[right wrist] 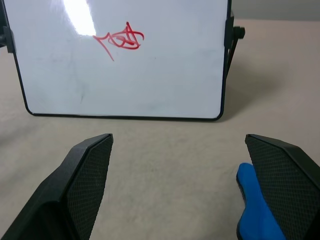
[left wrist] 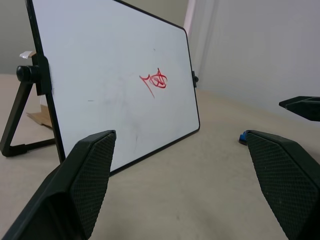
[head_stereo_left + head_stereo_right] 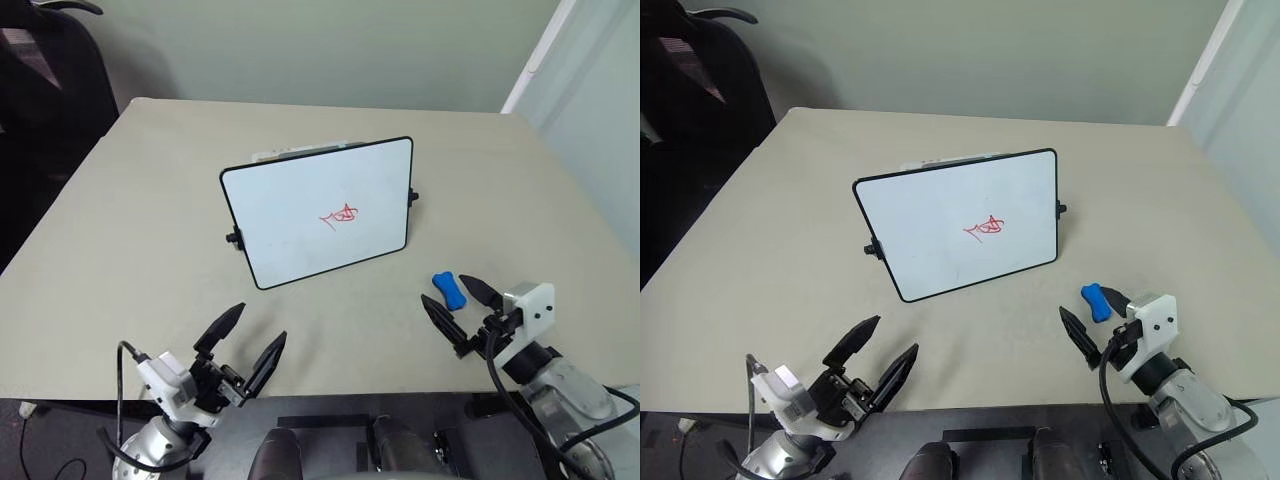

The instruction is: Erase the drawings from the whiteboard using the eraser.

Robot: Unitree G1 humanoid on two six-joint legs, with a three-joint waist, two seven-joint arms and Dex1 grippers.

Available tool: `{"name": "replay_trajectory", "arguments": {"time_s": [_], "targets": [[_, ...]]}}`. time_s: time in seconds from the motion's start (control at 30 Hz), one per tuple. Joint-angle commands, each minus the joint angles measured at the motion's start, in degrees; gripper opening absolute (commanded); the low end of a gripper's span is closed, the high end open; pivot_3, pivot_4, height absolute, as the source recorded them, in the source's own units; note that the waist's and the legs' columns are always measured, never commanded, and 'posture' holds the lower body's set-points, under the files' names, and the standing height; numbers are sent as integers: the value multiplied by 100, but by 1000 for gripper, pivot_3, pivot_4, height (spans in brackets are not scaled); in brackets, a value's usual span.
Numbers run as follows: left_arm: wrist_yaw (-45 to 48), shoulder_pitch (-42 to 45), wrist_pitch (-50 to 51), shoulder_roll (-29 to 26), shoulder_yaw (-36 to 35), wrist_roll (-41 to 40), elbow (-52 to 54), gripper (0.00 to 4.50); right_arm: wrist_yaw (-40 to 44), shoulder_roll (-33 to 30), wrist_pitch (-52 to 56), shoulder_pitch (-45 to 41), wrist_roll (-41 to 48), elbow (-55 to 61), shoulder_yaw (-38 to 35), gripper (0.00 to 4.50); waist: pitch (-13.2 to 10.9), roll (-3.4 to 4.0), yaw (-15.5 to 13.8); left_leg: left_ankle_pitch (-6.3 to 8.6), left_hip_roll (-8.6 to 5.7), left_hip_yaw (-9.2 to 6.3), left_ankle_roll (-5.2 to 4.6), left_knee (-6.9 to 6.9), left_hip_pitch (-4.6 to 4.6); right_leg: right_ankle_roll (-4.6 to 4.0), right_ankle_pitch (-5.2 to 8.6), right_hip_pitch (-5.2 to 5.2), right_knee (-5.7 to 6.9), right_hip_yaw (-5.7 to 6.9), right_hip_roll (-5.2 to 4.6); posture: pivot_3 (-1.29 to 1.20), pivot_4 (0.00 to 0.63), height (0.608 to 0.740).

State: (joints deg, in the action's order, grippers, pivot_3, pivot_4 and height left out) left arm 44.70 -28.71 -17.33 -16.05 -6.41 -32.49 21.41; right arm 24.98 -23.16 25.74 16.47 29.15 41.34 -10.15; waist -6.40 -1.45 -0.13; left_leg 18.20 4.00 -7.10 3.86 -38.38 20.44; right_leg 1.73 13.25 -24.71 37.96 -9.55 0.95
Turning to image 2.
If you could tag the black whiteboard stand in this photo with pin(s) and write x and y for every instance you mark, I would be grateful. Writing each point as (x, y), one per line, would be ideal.
(23, 100)

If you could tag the brown cardboard piece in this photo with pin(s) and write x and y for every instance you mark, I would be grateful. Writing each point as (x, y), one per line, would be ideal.
(41, 116)

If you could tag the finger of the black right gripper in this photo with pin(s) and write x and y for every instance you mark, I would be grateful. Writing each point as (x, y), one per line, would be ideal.
(303, 106)

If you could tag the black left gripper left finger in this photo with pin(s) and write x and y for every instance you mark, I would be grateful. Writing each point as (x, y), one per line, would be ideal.
(75, 190)

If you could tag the blue block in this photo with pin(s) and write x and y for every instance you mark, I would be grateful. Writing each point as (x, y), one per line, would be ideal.
(242, 138)

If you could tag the black-framed white whiteboard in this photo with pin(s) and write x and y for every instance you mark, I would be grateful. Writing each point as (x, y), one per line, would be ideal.
(107, 75)

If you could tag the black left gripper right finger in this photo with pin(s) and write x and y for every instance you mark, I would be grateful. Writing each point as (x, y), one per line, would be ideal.
(287, 180)

